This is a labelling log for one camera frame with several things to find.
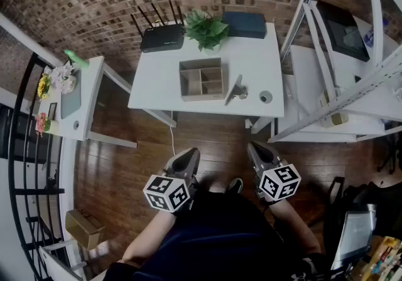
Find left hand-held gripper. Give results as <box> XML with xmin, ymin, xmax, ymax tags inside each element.
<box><xmin>143</xmin><ymin>146</ymin><xmax>202</xmax><ymax>214</ymax></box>

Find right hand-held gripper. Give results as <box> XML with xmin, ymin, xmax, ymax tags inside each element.
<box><xmin>247</xmin><ymin>140</ymin><xmax>302</xmax><ymax>204</ymax></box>

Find wooden desk organizer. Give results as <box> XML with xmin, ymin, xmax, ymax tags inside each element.
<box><xmin>178</xmin><ymin>57</ymin><xmax>226</xmax><ymax>102</ymax></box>

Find grey metal binder clip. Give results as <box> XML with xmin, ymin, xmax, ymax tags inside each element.
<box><xmin>224</xmin><ymin>74</ymin><xmax>249</xmax><ymax>107</ymax></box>

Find person's right forearm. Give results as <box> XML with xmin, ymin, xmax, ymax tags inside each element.
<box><xmin>268</xmin><ymin>199</ymin><xmax>321</xmax><ymax>257</ymax></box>

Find person's left forearm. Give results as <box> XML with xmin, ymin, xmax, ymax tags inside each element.
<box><xmin>120</xmin><ymin>209</ymin><xmax>177</xmax><ymax>270</ymax></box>

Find person's black shoe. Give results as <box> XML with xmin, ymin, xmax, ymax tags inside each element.
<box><xmin>227</xmin><ymin>177</ymin><xmax>244</xmax><ymax>194</ymax></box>

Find person's dark clothing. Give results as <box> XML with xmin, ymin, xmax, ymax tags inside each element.
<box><xmin>103</xmin><ymin>184</ymin><xmax>330</xmax><ymax>281</ymax></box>

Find beige box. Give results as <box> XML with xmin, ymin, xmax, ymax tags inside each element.
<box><xmin>319</xmin><ymin>90</ymin><xmax>350</xmax><ymax>129</ymax></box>

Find black bag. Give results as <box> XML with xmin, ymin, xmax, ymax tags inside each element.
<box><xmin>323</xmin><ymin>175</ymin><xmax>402</xmax><ymax>243</ymax></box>

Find open laptop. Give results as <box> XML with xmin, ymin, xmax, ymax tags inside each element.
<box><xmin>330</xmin><ymin>209</ymin><xmax>378</xmax><ymax>271</ymax></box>

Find brown cardboard box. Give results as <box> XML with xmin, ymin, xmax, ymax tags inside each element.
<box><xmin>64</xmin><ymin>208</ymin><xmax>106</xmax><ymax>251</ymax></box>

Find white metal shelf rack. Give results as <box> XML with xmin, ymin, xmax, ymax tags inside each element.
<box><xmin>268</xmin><ymin>0</ymin><xmax>402</xmax><ymax>144</ymax></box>

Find grey-green desk mat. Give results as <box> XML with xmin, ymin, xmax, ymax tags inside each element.
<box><xmin>60</xmin><ymin>69</ymin><xmax>83</xmax><ymax>120</ymax></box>

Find colourful snack packets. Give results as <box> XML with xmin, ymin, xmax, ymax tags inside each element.
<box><xmin>361</xmin><ymin>235</ymin><xmax>402</xmax><ymax>281</ymax></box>

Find black metal railing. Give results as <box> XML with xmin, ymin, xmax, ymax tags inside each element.
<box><xmin>8</xmin><ymin>52</ymin><xmax>79</xmax><ymax>281</ymax></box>

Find black router with antennas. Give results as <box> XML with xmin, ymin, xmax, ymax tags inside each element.
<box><xmin>130</xmin><ymin>0</ymin><xmax>186</xmax><ymax>53</ymax></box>

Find pink flowers in pot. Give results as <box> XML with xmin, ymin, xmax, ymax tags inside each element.
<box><xmin>34</xmin><ymin>112</ymin><xmax>60</xmax><ymax>136</ymax></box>

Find white chair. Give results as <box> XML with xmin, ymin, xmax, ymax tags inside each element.
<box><xmin>37</xmin><ymin>238</ymin><xmax>90</xmax><ymax>281</ymax></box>

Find pale flower bouquet in vase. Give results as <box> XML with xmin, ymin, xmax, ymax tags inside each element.
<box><xmin>50</xmin><ymin>63</ymin><xmax>77</xmax><ymax>95</ymax></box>

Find green potted plant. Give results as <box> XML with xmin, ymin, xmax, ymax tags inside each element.
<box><xmin>183</xmin><ymin>9</ymin><xmax>230</xmax><ymax>56</ymax></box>

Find green spray bottle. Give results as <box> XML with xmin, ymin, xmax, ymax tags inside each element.
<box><xmin>63</xmin><ymin>49</ymin><xmax>90</xmax><ymax>70</ymax></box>

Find dark blue box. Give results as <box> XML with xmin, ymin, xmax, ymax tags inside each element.
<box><xmin>221</xmin><ymin>11</ymin><xmax>268</xmax><ymax>40</ymax></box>

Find yellow sunflower bouquet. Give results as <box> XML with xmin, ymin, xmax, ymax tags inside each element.
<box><xmin>36</xmin><ymin>73</ymin><xmax>53</xmax><ymax>101</ymax></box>

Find clear plastic water bottle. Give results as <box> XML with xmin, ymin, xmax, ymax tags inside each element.
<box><xmin>363</xmin><ymin>18</ymin><xmax>392</xmax><ymax>48</ymax></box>

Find white power cable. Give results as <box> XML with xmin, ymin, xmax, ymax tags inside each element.
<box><xmin>169</xmin><ymin>111</ymin><xmax>177</xmax><ymax>155</ymax></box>

